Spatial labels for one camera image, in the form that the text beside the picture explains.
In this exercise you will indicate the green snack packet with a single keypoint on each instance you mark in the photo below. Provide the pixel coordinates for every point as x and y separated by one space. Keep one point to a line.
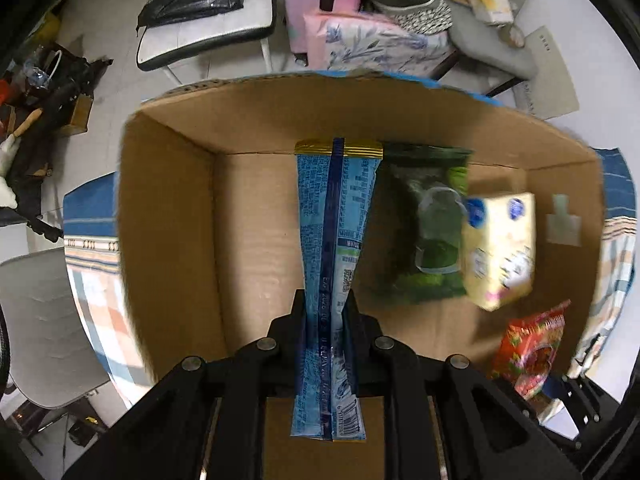
430 225

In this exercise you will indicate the pink floral package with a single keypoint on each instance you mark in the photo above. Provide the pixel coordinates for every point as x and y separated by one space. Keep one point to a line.
380 45

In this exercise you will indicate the black clutter pile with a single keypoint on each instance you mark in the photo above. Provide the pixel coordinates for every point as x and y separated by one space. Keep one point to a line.
45 110

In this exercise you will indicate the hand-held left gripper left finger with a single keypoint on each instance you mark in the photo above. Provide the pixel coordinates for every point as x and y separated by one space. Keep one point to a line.
287 332

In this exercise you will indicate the yellow tissue pack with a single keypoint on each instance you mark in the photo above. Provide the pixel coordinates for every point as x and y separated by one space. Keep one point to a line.
500 250

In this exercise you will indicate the grey paper sheet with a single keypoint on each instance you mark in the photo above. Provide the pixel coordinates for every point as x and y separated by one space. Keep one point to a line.
547 75

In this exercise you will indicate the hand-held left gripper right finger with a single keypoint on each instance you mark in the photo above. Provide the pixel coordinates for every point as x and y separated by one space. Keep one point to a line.
367 340

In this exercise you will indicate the cardboard box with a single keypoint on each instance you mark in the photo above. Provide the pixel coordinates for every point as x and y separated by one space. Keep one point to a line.
250 220

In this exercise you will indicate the red snack packet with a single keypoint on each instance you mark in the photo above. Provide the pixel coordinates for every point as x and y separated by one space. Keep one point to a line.
530 355

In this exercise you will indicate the striped blanket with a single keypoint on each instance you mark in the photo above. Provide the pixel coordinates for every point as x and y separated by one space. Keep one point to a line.
95 270

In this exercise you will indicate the white chair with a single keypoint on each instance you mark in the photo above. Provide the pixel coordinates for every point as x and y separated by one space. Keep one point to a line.
210 35

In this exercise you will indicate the blue snack packet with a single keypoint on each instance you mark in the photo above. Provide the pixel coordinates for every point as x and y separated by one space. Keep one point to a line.
325 220

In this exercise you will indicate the light grey chair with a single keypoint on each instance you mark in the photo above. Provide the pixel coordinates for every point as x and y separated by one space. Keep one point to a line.
45 325

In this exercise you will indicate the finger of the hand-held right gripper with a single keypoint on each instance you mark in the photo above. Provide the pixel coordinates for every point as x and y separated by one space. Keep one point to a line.
582 400

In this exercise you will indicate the clear tape piece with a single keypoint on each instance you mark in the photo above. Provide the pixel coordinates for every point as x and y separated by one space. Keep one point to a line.
563 220

